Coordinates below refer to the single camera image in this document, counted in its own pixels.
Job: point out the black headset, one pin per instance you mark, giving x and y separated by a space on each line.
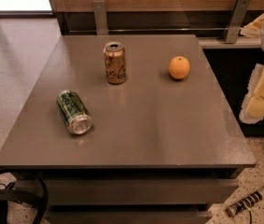
38 202

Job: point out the grey table drawer unit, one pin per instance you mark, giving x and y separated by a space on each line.
132 196

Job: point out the orange fruit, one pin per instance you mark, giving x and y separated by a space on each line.
179 67

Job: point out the gold soda can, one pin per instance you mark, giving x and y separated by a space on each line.
115 62

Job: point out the left metal bracket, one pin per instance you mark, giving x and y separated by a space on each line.
100 17

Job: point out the white power strip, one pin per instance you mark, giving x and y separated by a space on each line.
246 202

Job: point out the green soda can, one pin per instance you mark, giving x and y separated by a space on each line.
76 116

